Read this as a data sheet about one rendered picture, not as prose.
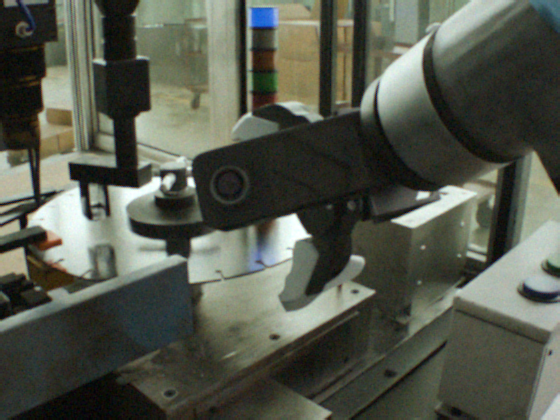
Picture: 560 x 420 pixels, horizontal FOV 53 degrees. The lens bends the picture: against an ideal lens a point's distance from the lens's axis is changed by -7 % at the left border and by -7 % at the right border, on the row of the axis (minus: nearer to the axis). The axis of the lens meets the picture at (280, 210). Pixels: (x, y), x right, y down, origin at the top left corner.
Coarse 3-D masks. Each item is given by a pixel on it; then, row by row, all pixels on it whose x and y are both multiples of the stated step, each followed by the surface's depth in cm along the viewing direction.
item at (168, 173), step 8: (184, 160) 67; (160, 168) 62; (168, 168) 62; (176, 168) 62; (184, 168) 62; (160, 176) 63; (168, 176) 61; (176, 176) 62; (184, 176) 63; (160, 184) 59; (168, 184) 59; (176, 184) 62; (184, 184) 63; (168, 192) 63; (176, 192) 63; (184, 192) 63
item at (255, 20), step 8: (248, 8) 84; (256, 8) 83; (264, 8) 83; (272, 8) 83; (256, 16) 83; (264, 16) 83; (272, 16) 83; (248, 24) 85; (256, 24) 83; (264, 24) 83; (272, 24) 84
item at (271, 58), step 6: (252, 54) 86; (258, 54) 85; (264, 54) 85; (270, 54) 85; (276, 54) 86; (252, 60) 86; (258, 60) 85; (264, 60) 85; (270, 60) 86; (276, 60) 86; (252, 66) 86; (258, 66) 86; (264, 66) 86; (270, 66) 86; (276, 66) 87
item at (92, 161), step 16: (128, 128) 53; (128, 144) 54; (80, 160) 57; (96, 160) 57; (112, 160) 57; (128, 160) 54; (80, 176) 57; (96, 176) 56; (112, 176) 55; (128, 176) 54; (144, 176) 55; (80, 192) 58
